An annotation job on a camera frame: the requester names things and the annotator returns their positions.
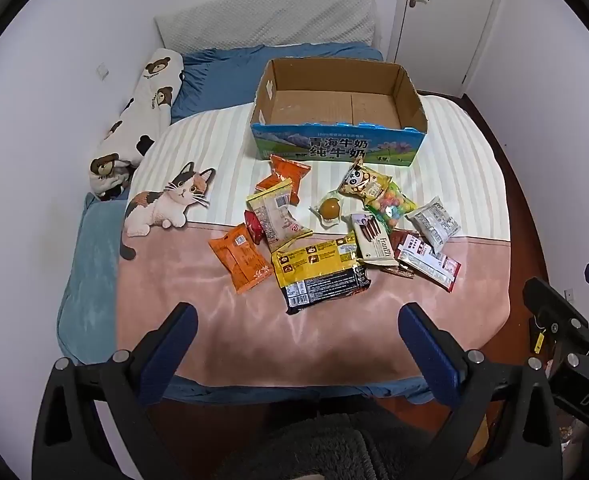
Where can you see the beige snack packet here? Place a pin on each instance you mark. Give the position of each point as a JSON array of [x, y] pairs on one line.
[[274, 215]]

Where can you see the colourful candy bag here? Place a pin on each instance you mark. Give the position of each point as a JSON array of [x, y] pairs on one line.
[[392, 207]]

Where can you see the yellow panda snack packet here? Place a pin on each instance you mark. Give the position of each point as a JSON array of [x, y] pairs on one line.
[[364, 182]]

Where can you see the cat print blanket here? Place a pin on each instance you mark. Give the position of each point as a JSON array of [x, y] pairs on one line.
[[224, 340]]

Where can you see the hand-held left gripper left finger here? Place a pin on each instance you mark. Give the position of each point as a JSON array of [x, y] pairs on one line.
[[169, 355]]

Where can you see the bear print pillow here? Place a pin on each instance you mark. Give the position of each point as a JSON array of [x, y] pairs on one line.
[[139, 110]]

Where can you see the printed cardboard box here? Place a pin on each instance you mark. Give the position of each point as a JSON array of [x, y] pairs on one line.
[[324, 150]]

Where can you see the dark fuzzy clothing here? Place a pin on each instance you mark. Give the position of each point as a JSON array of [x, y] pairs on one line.
[[324, 445]]

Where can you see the silver snack packet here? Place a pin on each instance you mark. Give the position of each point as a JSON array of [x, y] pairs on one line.
[[434, 222]]

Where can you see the red and white snack packet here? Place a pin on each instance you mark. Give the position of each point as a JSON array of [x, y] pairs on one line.
[[432, 265]]

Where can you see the yellow tag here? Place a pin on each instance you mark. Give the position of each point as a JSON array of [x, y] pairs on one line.
[[539, 342]]

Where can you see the yellow and black snack packet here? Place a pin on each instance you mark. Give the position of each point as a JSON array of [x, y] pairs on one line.
[[319, 270]]

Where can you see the brown snack packet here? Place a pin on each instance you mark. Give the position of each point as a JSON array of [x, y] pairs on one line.
[[409, 242]]

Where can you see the white chocolate wafer packet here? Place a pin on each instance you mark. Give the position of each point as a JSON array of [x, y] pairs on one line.
[[374, 240]]

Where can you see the blue bedsheet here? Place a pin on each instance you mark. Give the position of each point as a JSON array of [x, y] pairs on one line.
[[274, 392]]

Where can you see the white door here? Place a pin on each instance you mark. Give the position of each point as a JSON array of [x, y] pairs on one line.
[[449, 10]]

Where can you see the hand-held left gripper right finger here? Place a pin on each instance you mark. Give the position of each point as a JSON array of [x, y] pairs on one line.
[[427, 355]]

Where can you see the packaged braised egg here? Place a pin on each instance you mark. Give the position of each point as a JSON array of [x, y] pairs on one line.
[[328, 208]]

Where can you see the grey textured cushion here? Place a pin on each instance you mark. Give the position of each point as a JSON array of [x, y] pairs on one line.
[[269, 15]]

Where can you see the small red snack packet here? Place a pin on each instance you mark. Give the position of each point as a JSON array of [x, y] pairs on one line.
[[252, 225]]

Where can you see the blue pillow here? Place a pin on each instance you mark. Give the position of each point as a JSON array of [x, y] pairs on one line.
[[214, 75]]

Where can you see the orange snack packet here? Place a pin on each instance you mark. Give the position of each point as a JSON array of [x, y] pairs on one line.
[[287, 172], [242, 257]]

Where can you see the teal fleece blanket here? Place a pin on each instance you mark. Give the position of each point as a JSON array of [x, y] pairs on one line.
[[84, 270]]

